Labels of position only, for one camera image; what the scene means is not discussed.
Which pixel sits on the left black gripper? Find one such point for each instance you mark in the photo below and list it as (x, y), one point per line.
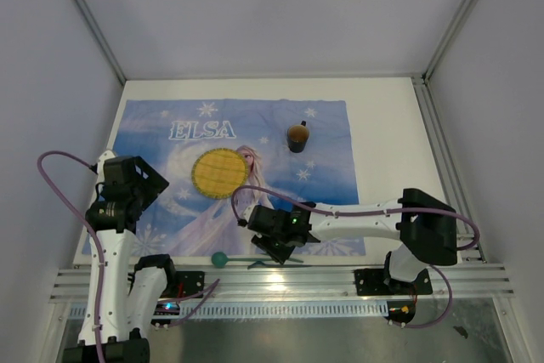
(154, 183)

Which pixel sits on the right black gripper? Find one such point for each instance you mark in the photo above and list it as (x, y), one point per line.
(279, 255)

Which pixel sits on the dark teal plastic fork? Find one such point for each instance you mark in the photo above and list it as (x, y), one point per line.
(262, 265)

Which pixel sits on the teal plastic spoon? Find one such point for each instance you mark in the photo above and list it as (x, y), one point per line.
(220, 259)

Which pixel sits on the yellow woven round plate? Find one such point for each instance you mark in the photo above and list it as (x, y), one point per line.
(219, 172)

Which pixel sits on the brown paper cup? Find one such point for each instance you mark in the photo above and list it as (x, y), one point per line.
(297, 137)

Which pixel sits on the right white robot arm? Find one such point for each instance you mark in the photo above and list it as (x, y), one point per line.
(424, 227)

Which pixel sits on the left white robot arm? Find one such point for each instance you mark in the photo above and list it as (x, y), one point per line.
(121, 299)

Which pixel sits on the aluminium front rail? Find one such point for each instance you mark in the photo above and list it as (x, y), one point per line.
(470, 280)

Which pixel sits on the white slotted cable duct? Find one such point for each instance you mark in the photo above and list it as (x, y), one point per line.
(215, 310)

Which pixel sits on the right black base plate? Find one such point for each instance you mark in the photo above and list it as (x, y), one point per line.
(375, 282)

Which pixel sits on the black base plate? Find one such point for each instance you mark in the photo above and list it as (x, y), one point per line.
(187, 282)
(375, 282)

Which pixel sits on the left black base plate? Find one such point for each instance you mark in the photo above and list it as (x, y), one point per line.
(187, 282)

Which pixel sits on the right aluminium side rail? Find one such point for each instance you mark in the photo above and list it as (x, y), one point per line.
(448, 175)

